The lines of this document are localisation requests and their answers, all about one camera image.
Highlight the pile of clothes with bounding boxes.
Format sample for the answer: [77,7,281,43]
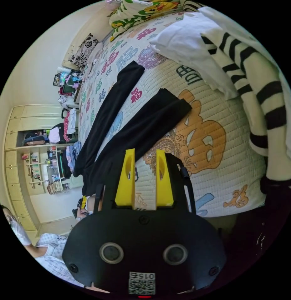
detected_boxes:
[149,1,291,195]

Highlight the green yellow printed blanket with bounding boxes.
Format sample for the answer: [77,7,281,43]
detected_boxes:
[109,0,186,42]

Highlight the black chair with clothes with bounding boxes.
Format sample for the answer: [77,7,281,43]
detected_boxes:
[48,107,78,144]

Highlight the bed with printed quilt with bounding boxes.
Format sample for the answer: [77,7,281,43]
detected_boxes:
[74,9,268,217]

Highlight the cream cupboard with shelves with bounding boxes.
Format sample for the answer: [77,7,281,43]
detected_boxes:
[3,104,78,231]

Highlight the cluttered bedside table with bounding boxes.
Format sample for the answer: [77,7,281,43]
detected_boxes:
[53,67,87,104]

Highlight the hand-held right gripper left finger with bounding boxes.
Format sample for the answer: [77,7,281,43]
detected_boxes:
[115,148,136,209]

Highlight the black pants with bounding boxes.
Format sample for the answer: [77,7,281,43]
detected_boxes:
[73,61,193,197]

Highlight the person's body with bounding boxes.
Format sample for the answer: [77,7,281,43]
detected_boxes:
[1,205,85,288]

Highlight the person's left hand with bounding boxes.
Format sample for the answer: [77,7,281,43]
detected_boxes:
[86,196,98,213]

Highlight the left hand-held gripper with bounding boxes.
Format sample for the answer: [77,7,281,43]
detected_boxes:
[72,196,89,220]

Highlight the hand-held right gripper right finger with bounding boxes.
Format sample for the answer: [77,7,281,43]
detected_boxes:
[156,150,176,210]

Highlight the black floral cushion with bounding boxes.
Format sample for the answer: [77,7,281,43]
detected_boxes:
[70,32,101,68]

